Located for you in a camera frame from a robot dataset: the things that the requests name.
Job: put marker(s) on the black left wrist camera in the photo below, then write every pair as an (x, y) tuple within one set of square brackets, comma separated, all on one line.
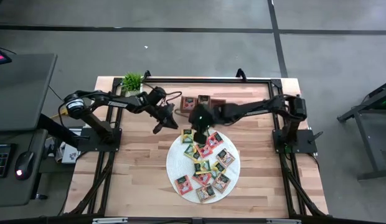
[(157, 95)]

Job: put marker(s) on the black desk support strut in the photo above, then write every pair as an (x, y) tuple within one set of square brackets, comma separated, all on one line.
[(56, 130)]

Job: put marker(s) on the screen with pink stripe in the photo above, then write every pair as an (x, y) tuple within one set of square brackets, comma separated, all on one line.
[(0, 57)]

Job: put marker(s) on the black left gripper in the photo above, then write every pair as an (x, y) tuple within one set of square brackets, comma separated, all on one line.
[(163, 112)]

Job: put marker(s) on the white round woven placemat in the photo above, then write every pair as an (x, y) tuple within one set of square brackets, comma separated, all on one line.
[(177, 161)]

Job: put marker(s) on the green plant in white pot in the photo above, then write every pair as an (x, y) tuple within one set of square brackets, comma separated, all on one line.
[(132, 82)]

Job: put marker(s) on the grey raised desk top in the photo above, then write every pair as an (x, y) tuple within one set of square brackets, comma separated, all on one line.
[(21, 93)]

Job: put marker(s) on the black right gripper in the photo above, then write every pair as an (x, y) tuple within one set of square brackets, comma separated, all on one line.
[(203, 119)]

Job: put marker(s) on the black metal stand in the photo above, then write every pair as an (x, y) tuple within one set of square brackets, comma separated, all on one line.
[(373, 146)]

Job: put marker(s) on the silver aluminium bracket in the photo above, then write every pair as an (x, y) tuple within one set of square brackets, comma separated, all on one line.
[(283, 221), (109, 220)]

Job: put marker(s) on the black computer mouse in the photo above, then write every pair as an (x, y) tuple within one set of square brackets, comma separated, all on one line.
[(24, 165)]

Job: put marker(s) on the yellow power plug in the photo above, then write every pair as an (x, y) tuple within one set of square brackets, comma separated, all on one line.
[(66, 110)]

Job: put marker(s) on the white adapter box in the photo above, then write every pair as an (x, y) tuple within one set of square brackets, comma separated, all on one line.
[(70, 154)]

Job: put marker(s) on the backlit black keyboard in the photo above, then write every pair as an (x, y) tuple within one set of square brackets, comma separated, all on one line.
[(1, 160)]

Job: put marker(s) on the wooden three-compartment box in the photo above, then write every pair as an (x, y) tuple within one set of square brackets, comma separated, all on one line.
[(218, 102)]

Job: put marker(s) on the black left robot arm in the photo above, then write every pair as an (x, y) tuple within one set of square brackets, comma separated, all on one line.
[(118, 103)]

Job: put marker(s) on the dark grey desk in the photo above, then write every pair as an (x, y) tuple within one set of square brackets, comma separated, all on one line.
[(12, 193)]

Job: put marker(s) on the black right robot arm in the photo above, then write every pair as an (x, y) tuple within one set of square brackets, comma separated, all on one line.
[(249, 107)]

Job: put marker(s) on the black frame bracket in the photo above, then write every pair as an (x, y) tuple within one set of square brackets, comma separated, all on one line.
[(241, 74), (146, 75)]

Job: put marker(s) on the yellow tea bag packet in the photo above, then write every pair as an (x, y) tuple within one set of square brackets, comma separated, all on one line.
[(218, 169)]

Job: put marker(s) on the black aluminium table frame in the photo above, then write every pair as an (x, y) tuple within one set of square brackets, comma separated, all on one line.
[(227, 80)]

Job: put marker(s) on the yellow-green tea bag packet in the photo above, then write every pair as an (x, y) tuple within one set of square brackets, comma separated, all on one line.
[(191, 152), (201, 167), (186, 136)]

